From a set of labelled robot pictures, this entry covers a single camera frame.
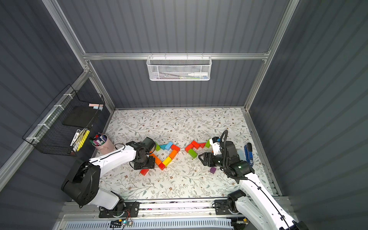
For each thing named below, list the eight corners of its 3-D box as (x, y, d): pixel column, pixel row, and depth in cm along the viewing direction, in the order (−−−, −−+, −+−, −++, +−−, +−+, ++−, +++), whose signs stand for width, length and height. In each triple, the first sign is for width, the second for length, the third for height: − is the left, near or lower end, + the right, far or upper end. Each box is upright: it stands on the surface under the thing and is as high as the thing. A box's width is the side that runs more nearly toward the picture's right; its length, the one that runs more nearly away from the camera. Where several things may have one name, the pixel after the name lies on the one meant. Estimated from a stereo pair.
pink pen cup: (100, 155, 96) (89, 145, 85) (105, 145, 101) (95, 134, 90) (111, 155, 96) (102, 145, 85) (115, 145, 101) (106, 134, 90)
